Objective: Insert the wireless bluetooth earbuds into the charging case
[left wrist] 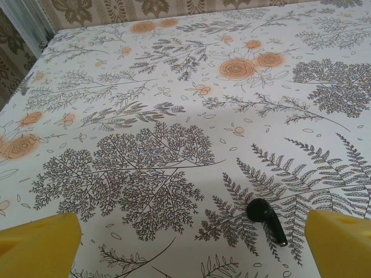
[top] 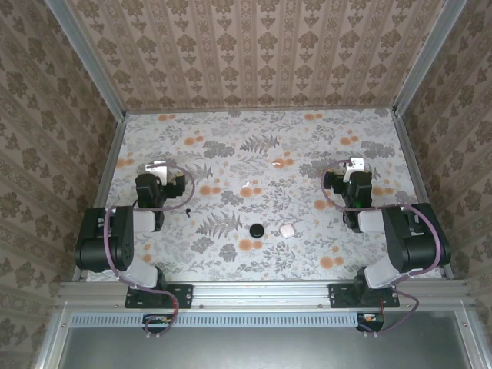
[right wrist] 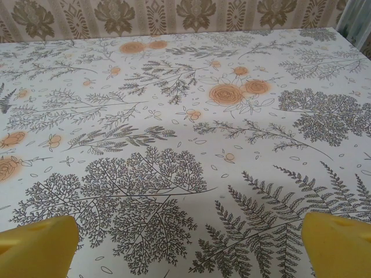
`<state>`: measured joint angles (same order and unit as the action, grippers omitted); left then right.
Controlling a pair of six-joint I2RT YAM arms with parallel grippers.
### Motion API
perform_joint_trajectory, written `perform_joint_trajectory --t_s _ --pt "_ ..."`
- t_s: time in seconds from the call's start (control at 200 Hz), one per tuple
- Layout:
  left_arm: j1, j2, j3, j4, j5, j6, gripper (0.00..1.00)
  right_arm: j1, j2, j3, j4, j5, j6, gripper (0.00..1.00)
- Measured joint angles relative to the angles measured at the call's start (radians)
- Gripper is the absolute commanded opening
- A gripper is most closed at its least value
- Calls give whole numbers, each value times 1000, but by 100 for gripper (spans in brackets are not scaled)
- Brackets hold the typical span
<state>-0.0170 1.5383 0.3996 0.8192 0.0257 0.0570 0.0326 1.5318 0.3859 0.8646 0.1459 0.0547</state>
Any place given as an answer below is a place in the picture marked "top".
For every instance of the white earbud charging case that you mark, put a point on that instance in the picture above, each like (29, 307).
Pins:
(287, 230)

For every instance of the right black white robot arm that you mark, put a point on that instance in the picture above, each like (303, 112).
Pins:
(419, 238)

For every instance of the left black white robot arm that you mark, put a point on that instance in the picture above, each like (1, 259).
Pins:
(96, 238)

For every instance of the black electronics connector box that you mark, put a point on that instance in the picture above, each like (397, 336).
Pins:
(157, 321)
(371, 320)

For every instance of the grey metal sheet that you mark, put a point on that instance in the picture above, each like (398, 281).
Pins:
(261, 350)

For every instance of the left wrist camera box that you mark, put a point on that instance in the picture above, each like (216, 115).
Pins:
(157, 169)

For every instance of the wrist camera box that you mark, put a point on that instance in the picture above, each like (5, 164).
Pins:
(356, 163)
(157, 169)

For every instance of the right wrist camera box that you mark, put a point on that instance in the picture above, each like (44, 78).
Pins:
(356, 163)

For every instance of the aluminium frame side rail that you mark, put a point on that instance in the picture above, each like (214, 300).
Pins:
(103, 192)
(417, 173)

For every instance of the wide aluminium extrusion rail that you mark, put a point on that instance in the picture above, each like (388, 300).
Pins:
(261, 294)

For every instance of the aluminium frame post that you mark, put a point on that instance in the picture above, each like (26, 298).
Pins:
(426, 57)
(93, 61)

